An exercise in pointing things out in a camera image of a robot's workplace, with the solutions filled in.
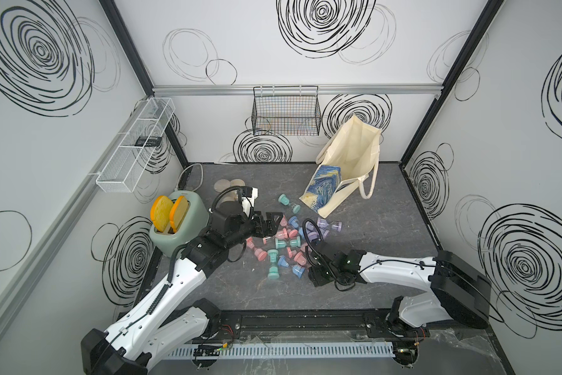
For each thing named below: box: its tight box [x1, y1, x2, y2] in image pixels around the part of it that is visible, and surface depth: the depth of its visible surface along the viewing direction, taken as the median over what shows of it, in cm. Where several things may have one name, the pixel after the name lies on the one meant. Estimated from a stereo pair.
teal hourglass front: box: [266, 248, 280, 280], surface depth 86 cm
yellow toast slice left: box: [149, 195, 175, 233], surface depth 79 cm
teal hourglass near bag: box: [277, 193, 301, 215], surface depth 104 cm
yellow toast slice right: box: [169, 195, 189, 233], surface depth 79 cm
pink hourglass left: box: [245, 236, 267, 262], surface depth 88 cm
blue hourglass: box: [291, 264, 306, 279], surface depth 84 cm
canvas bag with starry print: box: [298, 114, 381, 219], surface depth 98 cm
